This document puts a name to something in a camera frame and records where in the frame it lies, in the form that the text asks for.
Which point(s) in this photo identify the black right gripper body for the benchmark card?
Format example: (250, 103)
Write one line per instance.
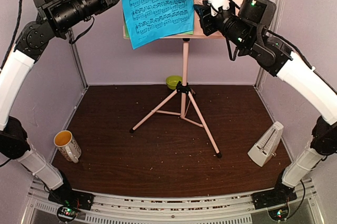
(208, 27)

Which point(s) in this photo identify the pink music stand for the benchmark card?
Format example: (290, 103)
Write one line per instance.
(201, 72)

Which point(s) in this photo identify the blue sheet music paper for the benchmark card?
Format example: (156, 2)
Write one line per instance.
(158, 8)

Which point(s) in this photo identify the white metronome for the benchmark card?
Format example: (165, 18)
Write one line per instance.
(265, 148)

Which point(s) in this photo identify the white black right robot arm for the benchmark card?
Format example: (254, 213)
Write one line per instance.
(246, 27)

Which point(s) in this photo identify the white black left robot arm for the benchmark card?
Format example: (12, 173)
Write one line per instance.
(54, 19)

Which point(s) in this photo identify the yellow-green bowl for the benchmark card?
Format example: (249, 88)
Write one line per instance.
(172, 81)

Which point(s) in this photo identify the patterned ceramic mug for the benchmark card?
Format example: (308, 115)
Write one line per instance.
(68, 146)

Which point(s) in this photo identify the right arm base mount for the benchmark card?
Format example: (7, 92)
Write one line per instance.
(270, 198)

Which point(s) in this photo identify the aluminium front rail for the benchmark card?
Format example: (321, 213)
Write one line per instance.
(232, 208)

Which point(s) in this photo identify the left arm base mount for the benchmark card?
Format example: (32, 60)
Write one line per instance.
(74, 199)

